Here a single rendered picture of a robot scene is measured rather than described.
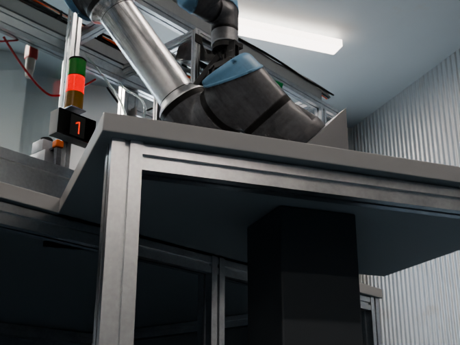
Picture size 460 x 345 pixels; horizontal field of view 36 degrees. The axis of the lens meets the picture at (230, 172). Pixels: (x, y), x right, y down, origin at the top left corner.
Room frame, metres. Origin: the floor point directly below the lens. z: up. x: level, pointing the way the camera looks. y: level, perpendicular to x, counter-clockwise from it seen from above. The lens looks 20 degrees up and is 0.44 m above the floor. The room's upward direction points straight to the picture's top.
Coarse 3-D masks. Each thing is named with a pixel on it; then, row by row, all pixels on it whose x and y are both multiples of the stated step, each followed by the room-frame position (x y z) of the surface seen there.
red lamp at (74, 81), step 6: (66, 78) 1.73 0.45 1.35; (72, 78) 1.72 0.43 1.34; (78, 78) 1.72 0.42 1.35; (84, 78) 1.74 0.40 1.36; (66, 84) 1.73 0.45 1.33; (72, 84) 1.72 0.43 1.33; (78, 84) 1.72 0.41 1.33; (84, 84) 1.74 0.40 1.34; (66, 90) 1.72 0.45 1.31; (78, 90) 1.72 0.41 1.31
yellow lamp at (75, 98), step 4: (68, 92) 1.72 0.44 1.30; (72, 92) 1.72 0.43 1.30; (76, 92) 1.72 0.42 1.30; (80, 92) 1.73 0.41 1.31; (68, 96) 1.72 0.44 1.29; (72, 96) 1.72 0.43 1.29; (76, 96) 1.72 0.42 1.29; (80, 96) 1.73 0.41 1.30; (64, 100) 1.73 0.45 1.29; (68, 100) 1.72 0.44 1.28; (72, 100) 1.72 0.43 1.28; (76, 100) 1.72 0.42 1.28; (80, 100) 1.73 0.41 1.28; (64, 104) 1.73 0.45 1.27; (68, 104) 1.72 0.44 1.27; (72, 104) 1.72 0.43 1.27; (76, 104) 1.72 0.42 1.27; (80, 104) 1.73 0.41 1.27; (80, 108) 1.73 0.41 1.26
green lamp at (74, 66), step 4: (68, 60) 1.73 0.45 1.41; (72, 60) 1.72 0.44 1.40; (76, 60) 1.72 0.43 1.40; (80, 60) 1.72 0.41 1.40; (84, 60) 1.73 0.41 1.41; (68, 64) 1.73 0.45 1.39; (72, 64) 1.72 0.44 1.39; (76, 64) 1.72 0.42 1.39; (80, 64) 1.72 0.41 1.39; (84, 64) 1.73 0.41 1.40; (68, 68) 1.72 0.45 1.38; (72, 68) 1.72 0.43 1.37; (76, 68) 1.72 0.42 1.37; (80, 68) 1.72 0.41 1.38; (84, 68) 1.73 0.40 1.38; (68, 72) 1.72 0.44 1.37; (72, 72) 1.72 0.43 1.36; (76, 72) 1.72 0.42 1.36; (80, 72) 1.72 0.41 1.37; (84, 72) 1.73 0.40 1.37; (84, 76) 1.74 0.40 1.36
